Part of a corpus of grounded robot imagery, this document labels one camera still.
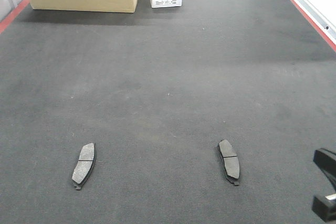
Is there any dark brake pad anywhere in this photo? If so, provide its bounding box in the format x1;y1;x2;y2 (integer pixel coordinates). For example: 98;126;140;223
71;143;96;190

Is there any dark brake pad edge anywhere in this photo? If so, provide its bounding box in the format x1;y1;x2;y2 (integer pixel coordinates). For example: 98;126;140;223
218;140;240;186

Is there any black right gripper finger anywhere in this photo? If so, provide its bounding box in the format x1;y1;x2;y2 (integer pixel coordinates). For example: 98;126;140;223
312;194;335;222
313;148;335;189

